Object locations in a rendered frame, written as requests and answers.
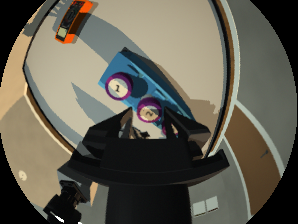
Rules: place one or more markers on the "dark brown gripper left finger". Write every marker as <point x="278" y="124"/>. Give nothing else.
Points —
<point x="111" y="126"/>

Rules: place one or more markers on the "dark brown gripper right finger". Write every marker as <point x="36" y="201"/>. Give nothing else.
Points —
<point x="196" y="133"/>

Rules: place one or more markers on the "black table edge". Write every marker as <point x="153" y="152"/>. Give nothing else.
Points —
<point x="227" y="82"/>

